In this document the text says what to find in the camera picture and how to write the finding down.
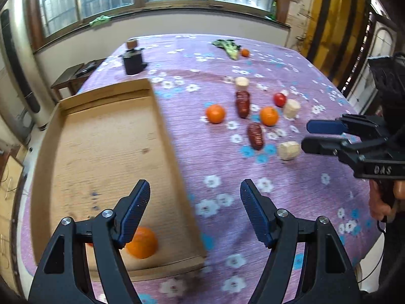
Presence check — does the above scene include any small smooth orange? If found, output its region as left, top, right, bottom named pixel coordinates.
left=205, top=104, right=226, bottom=124

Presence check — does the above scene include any black grinder jar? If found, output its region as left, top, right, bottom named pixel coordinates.
left=120, top=38, right=148, bottom=75

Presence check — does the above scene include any purple floral tablecloth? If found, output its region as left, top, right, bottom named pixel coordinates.
left=18, top=33, right=382, bottom=304

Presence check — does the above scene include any green bok choy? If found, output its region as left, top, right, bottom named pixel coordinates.
left=212, top=39, right=241, bottom=61

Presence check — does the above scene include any person's right hand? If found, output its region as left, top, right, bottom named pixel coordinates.
left=369, top=180, right=404, bottom=221

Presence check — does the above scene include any shallow cardboard box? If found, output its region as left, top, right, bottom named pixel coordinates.
left=30, top=79, right=206, bottom=281

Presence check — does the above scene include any beige cylinder cake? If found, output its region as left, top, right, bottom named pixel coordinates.
left=277, top=141, right=301, bottom=161
left=283, top=99, right=301, bottom=119
left=234, top=76, right=250, bottom=91

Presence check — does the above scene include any green cloth on sill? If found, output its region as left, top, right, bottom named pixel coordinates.
left=89, top=15, right=111, bottom=28

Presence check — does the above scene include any tall standing air conditioner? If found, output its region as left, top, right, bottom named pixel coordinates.
left=1, top=0, right=56, bottom=130

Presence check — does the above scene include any dark wooden side table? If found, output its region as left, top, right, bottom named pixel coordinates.
left=51, top=58, right=105, bottom=101

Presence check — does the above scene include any green bottle on sill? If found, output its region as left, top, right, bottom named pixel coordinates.
left=271, top=1, right=277, bottom=14

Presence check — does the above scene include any large red date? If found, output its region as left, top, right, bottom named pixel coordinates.
left=235, top=91, right=250, bottom=119

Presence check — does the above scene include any large textured orange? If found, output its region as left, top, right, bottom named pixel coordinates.
left=125, top=226, right=158, bottom=259

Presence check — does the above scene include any tiny orange near greens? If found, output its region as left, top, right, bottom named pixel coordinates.
left=241, top=49, right=250, bottom=57

